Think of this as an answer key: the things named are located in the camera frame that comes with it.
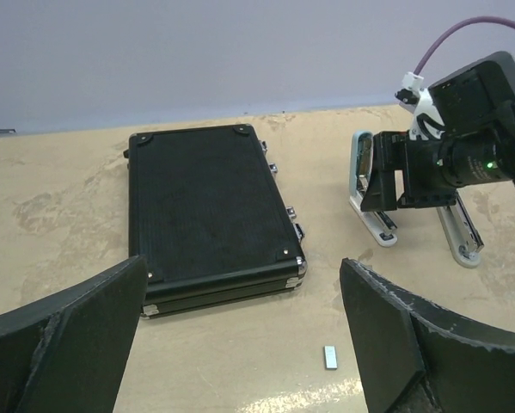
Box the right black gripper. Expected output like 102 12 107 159
359 132 456 212

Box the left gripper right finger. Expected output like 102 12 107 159
340 258 515 412

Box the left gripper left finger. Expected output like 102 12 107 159
0 256 148 412

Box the silver black stapler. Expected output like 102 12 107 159
437 193 484 268

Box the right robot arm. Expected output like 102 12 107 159
359 51 515 213

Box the black briefcase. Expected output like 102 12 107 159
124 123 308 318

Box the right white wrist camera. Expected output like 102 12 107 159
395 71 445 141

